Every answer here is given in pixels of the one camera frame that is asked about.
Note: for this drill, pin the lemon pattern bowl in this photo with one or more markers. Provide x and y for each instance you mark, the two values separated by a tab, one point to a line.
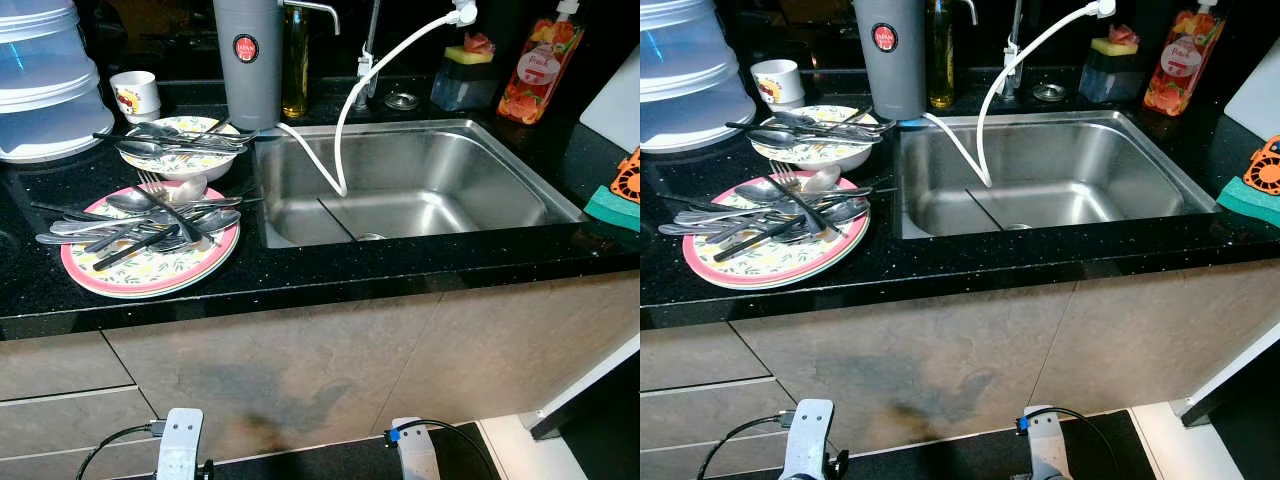
180	168
815	158

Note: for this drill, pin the white board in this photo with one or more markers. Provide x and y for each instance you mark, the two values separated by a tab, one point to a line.
1258	105
615	110

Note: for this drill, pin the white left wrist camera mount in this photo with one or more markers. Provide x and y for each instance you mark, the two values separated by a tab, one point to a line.
808	440
180	445

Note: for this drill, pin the round steel drain cap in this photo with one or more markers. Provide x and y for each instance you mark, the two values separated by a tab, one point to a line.
1047	92
402	100

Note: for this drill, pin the pink rimmed patterned plate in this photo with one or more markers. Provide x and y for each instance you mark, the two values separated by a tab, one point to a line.
160	270
790	265

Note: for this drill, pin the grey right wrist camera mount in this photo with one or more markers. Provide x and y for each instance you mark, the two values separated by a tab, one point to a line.
1043	445
415	455

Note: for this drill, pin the green sponge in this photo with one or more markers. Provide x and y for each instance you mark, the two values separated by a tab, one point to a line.
612	208
1250	200

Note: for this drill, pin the dark soap dispenser box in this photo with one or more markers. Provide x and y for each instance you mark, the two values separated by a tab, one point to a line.
1105	85
458	92

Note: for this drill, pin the white door edge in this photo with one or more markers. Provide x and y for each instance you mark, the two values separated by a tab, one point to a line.
1240	370
590	383

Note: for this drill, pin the orange dish soap bottle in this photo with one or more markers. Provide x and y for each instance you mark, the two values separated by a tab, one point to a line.
535	80
1180	70

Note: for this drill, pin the chrome faucet pipe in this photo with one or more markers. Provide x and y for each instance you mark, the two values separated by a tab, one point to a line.
372	30
1014	30

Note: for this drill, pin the translucent tiered plastic container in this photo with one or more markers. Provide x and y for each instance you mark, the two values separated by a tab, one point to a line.
695	100
50	100

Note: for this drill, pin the yellow sponge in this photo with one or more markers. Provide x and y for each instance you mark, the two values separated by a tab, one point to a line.
462	55
1107	47

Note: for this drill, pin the steel fork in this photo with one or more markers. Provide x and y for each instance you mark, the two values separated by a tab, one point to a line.
146	180
243	134
780	172
880	123

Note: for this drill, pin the glass oil bottle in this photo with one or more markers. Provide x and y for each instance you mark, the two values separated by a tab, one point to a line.
939	85
295	90

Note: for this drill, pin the pink scrubber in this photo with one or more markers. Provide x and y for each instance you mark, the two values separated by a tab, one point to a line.
1125	35
480	43

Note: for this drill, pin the grey water filter canister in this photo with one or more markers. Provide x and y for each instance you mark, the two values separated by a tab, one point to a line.
888	85
248	95

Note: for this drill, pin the white cartoon print cup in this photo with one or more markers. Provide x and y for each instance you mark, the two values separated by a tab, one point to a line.
135	90
777	80

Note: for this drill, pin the black chopstick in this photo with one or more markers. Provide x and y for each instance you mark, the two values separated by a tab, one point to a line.
137	249
110	138
742	127
760	240

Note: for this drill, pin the stainless steel sink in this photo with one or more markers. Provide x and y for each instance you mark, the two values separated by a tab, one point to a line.
470	175
1100	165

